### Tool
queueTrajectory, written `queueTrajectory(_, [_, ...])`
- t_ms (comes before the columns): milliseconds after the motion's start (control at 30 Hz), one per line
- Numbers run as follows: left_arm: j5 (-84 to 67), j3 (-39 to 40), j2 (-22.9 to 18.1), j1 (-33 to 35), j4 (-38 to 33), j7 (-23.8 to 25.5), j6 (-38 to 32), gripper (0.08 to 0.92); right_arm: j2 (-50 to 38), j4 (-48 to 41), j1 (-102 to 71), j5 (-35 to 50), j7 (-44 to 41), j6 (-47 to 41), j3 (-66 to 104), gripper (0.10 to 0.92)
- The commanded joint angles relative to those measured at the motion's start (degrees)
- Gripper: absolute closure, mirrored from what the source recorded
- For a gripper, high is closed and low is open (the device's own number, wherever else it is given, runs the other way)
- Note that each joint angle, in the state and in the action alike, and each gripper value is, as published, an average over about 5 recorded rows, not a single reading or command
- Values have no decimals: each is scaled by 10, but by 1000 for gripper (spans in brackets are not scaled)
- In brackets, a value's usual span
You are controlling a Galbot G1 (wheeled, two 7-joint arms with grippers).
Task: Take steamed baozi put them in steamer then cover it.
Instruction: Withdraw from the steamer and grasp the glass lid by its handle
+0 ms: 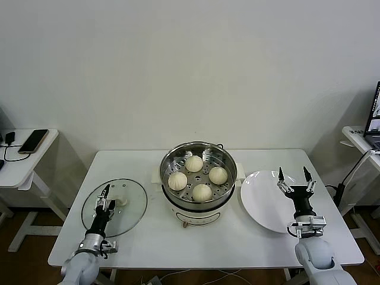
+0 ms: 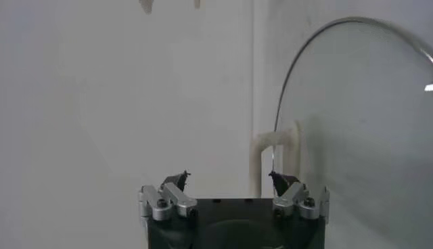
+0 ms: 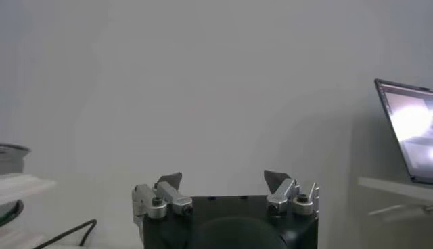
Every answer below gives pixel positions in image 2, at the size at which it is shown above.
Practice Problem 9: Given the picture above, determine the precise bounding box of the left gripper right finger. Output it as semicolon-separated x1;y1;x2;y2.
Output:
267;170;331;221

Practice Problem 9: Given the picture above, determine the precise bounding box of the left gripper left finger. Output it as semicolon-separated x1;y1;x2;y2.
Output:
137;170;199;222

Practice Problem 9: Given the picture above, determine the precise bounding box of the glass lid with white handle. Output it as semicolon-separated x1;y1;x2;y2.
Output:
249;16;433;249

